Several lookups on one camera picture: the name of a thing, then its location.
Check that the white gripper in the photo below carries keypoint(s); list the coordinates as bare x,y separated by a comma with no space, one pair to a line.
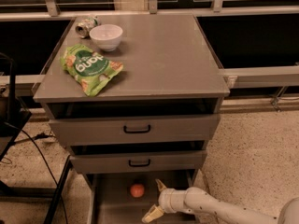
167,200

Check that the red apple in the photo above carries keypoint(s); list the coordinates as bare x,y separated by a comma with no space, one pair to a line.
137,190

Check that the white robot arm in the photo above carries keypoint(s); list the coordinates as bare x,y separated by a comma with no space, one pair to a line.
194,201

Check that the grey bottom drawer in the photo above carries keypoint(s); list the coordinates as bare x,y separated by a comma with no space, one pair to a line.
112,203

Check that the grey drawer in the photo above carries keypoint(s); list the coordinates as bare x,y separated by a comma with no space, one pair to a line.
112,203
124,122
142,157

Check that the grey middle drawer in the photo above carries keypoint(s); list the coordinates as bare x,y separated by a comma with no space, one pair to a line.
142,157

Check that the grey top drawer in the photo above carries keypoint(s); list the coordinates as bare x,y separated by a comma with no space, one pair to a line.
124,122

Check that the grey drawer cabinet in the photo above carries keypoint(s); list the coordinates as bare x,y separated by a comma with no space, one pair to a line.
165,57

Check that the green chip bag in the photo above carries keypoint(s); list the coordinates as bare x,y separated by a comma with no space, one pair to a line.
91,70

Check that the black stand left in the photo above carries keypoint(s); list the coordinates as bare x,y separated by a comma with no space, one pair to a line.
11,119

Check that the metal window railing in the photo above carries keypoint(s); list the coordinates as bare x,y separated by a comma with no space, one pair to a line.
256,40

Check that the white ceramic bowl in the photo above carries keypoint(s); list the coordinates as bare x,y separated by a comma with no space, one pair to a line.
106,36

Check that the crushed aluminium can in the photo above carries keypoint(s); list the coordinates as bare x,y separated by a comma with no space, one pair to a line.
84,27

